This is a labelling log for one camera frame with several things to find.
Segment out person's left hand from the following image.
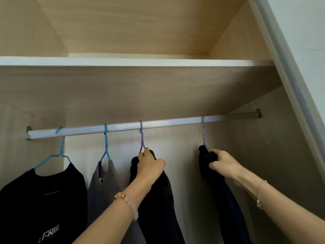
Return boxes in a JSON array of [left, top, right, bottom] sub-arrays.
[[136, 147, 166, 187]]

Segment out person's right hand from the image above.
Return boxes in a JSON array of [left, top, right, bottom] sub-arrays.
[[208, 149, 245, 181]]

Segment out pale lilac wire hanger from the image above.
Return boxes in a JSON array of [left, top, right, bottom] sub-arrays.
[[138, 120, 147, 155]]

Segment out dark purple wire hanger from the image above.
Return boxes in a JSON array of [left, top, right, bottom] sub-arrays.
[[202, 116, 209, 150]]

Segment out black shorts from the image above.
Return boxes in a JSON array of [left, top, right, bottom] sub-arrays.
[[129, 149, 186, 244]]

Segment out navy shorts with print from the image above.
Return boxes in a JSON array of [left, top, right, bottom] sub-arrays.
[[198, 144, 252, 244]]

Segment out blue wire hanger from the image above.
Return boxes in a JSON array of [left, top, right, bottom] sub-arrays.
[[99, 123, 111, 163], [34, 127, 72, 170]]

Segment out grey cat t-shirt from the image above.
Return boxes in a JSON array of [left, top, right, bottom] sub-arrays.
[[87, 160, 140, 244]]

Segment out black Li-Ning t-shirt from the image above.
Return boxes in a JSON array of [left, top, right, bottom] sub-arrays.
[[0, 163, 88, 244]]

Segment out person's left forearm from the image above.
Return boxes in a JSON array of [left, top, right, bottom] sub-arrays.
[[72, 180, 153, 244]]

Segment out person's right forearm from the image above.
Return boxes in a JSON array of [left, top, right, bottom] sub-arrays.
[[232, 167, 325, 244]]

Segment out beige shelf board white edge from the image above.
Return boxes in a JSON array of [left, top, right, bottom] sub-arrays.
[[0, 53, 284, 127]]

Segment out pink bead bracelet gold charms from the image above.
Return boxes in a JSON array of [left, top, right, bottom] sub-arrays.
[[113, 191, 139, 221]]

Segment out metal wardrobe rail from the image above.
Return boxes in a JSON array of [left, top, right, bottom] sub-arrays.
[[25, 109, 262, 140]]

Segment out thin silver chain bracelet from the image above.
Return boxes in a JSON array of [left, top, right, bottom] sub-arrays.
[[256, 180, 268, 210]]

